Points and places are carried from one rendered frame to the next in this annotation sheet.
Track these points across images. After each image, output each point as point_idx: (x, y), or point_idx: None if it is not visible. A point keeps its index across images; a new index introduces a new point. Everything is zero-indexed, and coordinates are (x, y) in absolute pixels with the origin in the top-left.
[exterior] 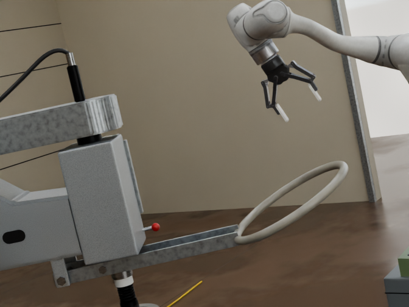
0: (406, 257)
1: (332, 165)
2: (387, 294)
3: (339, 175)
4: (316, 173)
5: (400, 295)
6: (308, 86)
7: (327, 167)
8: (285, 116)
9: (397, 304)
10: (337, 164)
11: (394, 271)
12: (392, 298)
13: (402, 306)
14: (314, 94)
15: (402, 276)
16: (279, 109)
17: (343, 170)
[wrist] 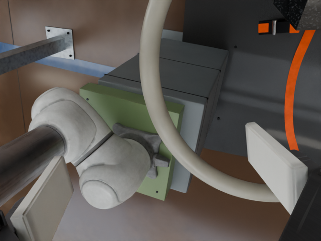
0: (169, 113)
1: (201, 160)
2: (206, 96)
3: (144, 33)
4: (252, 183)
5: (191, 93)
6: (29, 208)
7: (219, 171)
8: (254, 149)
9: (198, 90)
10: (179, 138)
11: (195, 120)
12: (202, 94)
13: (194, 88)
14: (43, 176)
15: (182, 104)
16: (280, 153)
17: (141, 65)
